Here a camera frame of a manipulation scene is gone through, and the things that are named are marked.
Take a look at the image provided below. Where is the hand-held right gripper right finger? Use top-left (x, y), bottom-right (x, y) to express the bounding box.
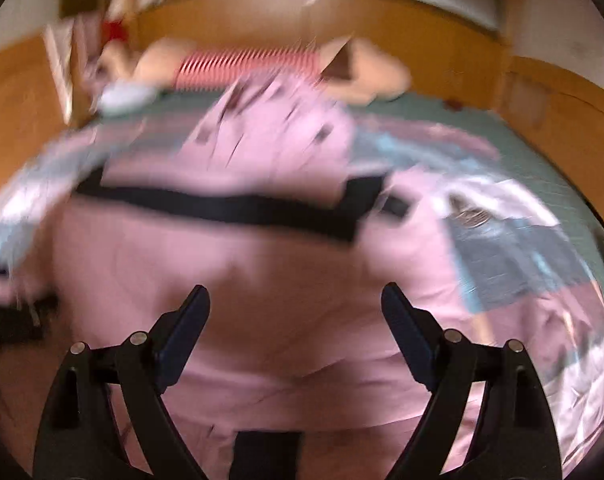
top-left (381, 282), bottom-right (565, 480)

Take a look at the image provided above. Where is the pink hooded jacket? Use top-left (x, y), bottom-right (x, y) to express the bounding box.
top-left (0, 67), bottom-right (487, 480)

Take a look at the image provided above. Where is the lavender neck pillow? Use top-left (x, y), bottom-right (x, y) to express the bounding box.
top-left (99, 85), bottom-right (159, 114)

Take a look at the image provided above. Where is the red hanging cloth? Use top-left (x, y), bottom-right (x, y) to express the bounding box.
top-left (104, 18), bottom-right (131, 44)

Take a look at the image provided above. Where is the white hanging towel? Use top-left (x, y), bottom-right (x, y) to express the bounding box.
top-left (43, 24), bottom-right (77, 122)

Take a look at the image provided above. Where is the wooden bed frame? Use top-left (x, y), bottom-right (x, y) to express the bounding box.
top-left (0, 30), bottom-right (604, 241)

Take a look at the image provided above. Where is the green patterned mattress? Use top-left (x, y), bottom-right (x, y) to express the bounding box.
top-left (87, 87), bottom-right (604, 261)

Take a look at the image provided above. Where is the striped pink grey bed sheet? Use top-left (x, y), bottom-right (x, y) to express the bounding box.
top-left (0, 110), bottom-right (604, 476)

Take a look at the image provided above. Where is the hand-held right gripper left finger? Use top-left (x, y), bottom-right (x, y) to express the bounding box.
top-left (32, 284), bottom-right (211, 480)

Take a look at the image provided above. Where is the wooden wall cabinet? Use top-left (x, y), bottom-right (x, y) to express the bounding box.
top-left (132, 0), bottom-right (507, 111)

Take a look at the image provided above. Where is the large plush toy striped shirt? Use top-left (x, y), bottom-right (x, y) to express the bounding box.
top-left (89, 35), bottom-right (413, 105)

